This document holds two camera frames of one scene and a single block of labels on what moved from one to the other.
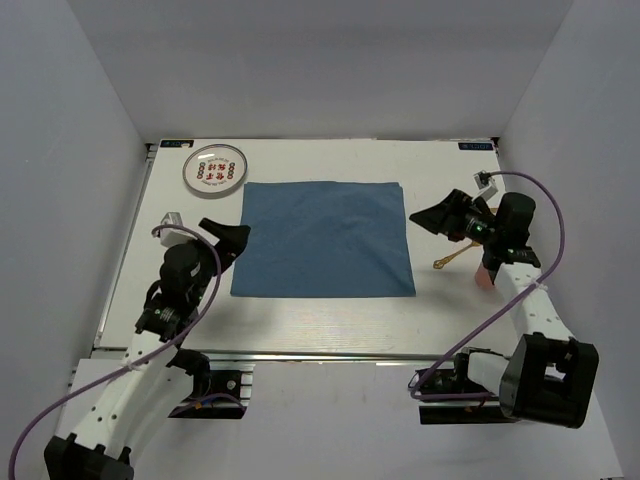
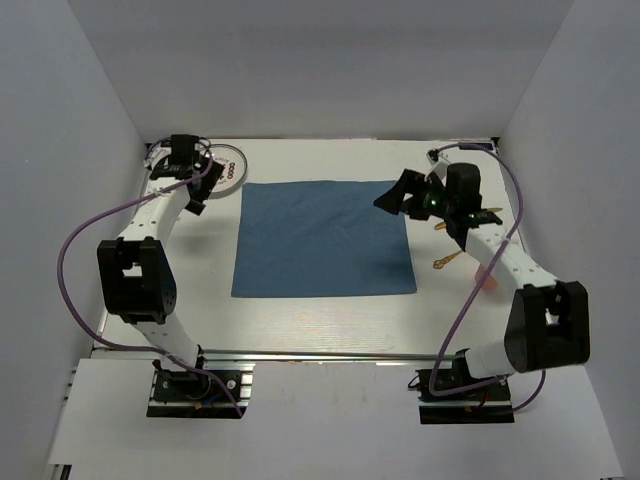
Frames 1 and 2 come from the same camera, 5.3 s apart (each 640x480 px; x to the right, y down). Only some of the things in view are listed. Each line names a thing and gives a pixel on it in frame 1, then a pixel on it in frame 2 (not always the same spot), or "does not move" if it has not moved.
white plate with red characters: [214, 171] does not move
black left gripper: [233, 238] to [210, 178]
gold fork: [438, 264] does not move
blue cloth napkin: [323, 239] does not move
